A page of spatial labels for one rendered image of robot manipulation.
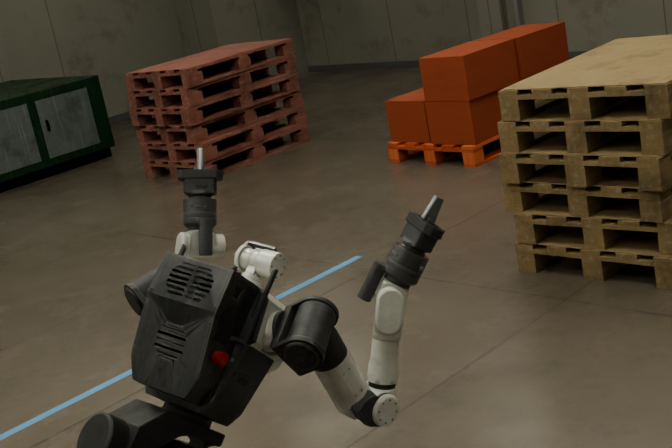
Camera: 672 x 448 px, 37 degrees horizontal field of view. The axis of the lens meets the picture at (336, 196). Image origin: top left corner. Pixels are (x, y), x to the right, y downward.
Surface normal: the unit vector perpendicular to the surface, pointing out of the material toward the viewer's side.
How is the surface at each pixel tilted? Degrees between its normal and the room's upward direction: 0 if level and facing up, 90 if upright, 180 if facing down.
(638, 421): 0
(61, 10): 90
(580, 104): 90
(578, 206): 90
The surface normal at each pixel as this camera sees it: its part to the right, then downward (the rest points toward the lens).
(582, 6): -0.70, 0.31
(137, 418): -0.18, -0.95
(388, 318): 0.00, 0.14
